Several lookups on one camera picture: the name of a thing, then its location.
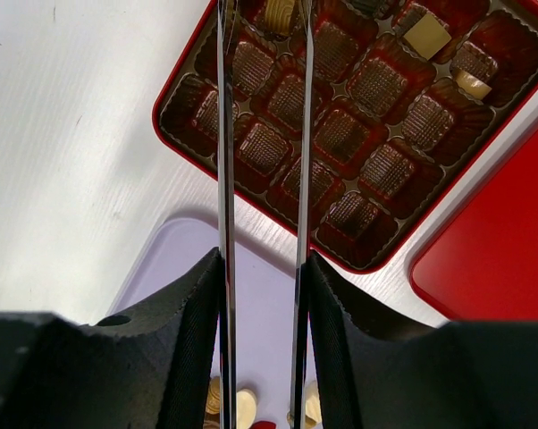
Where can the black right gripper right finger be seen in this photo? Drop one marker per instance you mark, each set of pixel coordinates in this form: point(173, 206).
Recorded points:
point(377, 368)

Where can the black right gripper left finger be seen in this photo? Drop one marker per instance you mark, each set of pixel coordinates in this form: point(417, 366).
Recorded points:
point(147, 366)

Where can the tan rounded square chocolate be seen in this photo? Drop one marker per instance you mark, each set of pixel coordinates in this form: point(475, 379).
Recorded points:
point(474, 87)

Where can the tan square caramel chocolate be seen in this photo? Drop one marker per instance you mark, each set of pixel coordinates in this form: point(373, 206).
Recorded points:
point(421, 30)

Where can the dark ridged chocolate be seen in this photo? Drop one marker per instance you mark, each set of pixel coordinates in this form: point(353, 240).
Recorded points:
point(377, 9)

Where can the tan barrel chocolate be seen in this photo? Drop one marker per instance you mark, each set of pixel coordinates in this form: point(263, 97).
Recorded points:
point(214, 396)

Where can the white oval chocolate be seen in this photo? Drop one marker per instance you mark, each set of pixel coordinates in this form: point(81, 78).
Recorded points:
point(246, 408)

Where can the red candy chocolate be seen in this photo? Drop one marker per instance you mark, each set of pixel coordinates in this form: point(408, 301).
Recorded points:
point(264, 425)

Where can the white square chocolate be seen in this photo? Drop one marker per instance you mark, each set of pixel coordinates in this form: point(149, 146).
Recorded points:
point(313, 410)

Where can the red chocolate box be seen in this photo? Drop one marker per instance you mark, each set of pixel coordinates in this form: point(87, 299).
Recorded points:
point(392, 131)

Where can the striped tan round chocolate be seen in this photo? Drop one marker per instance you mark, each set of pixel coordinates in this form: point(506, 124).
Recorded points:
point(279, 15)

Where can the red box lid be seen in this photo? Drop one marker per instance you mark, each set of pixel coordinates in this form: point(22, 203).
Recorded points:
point(484, 264)

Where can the lilac plastic tray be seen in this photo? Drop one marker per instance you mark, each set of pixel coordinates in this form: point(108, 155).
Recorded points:
point(264, 313)

